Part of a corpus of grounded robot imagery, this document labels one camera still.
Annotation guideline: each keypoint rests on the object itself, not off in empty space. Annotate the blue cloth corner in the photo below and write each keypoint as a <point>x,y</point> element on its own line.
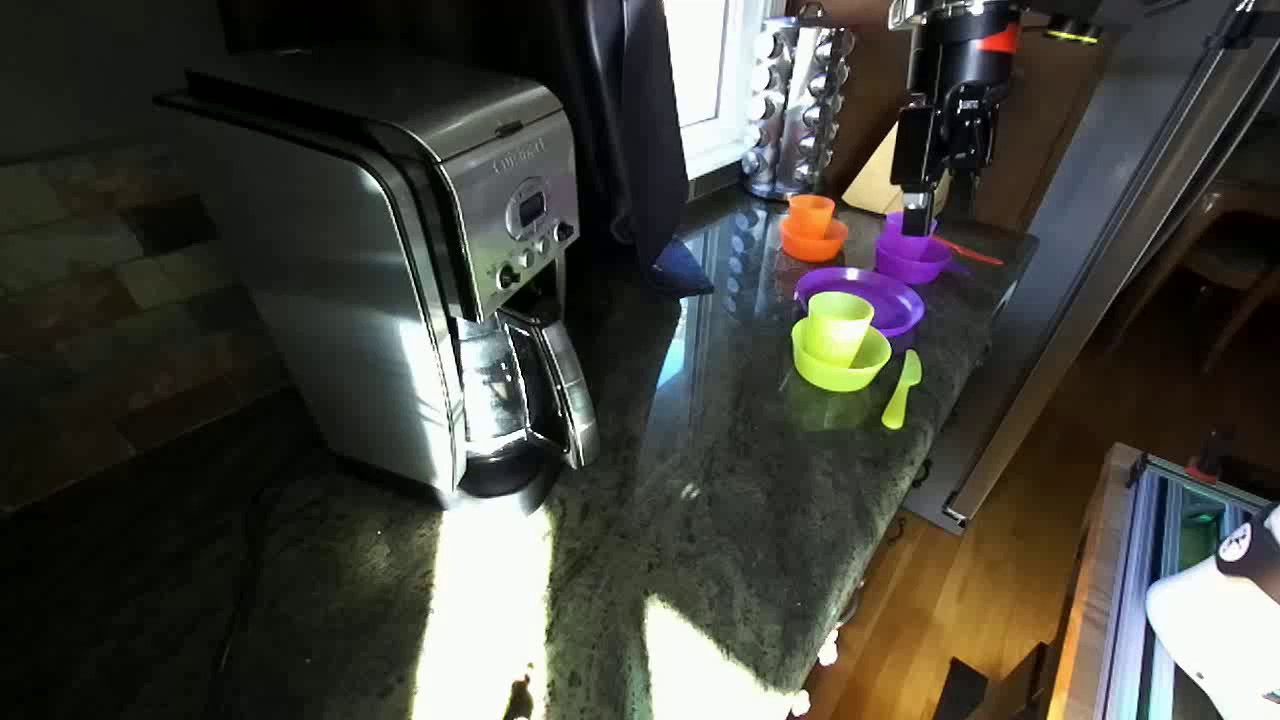
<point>683,270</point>

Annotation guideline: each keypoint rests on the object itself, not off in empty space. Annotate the glass coffee carafe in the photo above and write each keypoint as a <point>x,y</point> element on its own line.
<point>515,403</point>

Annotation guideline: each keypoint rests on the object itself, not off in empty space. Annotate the wooden chair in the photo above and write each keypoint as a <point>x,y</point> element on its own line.
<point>1234,264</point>

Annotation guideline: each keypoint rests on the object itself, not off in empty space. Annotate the purple plastic bowl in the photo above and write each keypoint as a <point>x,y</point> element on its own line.
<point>914,264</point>

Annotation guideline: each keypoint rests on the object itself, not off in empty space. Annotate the orange plastic cup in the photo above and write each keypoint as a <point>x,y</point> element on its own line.
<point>812,213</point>

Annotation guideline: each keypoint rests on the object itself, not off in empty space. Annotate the bright window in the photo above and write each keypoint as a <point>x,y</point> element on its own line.
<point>706,81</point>

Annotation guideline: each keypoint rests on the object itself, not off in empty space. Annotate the green plastic spoon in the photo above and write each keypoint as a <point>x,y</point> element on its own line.
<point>903,395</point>

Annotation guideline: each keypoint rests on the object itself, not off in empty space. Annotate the orange plastic bowl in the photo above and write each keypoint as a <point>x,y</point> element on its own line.
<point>812,249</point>

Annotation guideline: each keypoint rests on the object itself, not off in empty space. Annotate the purple plastic plate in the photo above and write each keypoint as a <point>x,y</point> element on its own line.
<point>884,302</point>

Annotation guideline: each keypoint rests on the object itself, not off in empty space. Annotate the dark curtain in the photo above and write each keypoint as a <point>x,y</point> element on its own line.
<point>625,123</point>

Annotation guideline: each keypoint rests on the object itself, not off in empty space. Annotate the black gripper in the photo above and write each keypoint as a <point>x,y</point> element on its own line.
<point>945,140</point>

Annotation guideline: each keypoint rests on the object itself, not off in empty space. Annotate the stainless steel coffee maker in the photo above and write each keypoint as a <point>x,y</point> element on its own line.
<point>361,264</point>

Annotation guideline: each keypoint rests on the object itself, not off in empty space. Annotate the stainless steel refrigerator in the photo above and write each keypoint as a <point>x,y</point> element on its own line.
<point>1067,264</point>

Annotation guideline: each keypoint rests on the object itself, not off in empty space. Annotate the yellow plastic cup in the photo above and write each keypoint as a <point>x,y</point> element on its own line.
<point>840,320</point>

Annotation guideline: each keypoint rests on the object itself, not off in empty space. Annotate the purple plastic cup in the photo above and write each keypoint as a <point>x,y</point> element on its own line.
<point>899,244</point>

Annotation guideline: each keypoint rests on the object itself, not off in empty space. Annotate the metal spice rack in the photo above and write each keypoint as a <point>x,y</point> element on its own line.
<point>796,104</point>

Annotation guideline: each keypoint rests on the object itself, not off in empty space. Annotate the green plastic bowl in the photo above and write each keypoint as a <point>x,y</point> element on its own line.
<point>832,375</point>

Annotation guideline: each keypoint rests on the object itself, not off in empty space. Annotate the orange plastic fork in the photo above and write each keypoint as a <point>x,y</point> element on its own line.
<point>978,252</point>

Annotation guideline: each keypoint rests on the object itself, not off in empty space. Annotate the Franka robot arm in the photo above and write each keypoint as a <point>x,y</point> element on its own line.
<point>960,44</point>

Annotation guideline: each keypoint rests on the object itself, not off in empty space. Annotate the wooden knife block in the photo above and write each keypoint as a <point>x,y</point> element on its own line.
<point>872,180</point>

